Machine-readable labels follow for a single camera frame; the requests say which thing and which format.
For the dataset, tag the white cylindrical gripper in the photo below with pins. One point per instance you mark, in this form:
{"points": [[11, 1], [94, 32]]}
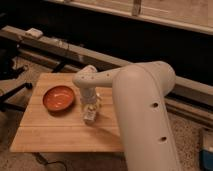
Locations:
{"points": [[88, 95]]}

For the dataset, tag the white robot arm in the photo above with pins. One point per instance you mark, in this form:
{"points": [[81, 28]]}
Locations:
{"points": [[138, 92]]}

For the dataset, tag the orange ceramic bowl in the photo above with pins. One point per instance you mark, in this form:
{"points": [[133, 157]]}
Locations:
{"points": [[58, 98]]}

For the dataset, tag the wooden table board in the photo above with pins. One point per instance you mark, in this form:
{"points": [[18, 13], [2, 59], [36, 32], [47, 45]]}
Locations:
{"points": [[41, 131]]}

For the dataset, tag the small white box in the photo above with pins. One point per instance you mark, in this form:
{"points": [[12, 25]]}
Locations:
{"points": [[34, 33]]}

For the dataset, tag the black tripod leg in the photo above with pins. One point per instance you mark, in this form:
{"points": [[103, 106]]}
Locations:
{"points": [[4, 106]]}

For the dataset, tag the blue and white box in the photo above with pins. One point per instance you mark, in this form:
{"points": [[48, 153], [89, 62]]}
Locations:
{"points": [[206, 151]]}

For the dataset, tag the long metal rail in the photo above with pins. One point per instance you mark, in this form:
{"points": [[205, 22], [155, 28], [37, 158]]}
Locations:
{"points": [[184, 87]]}

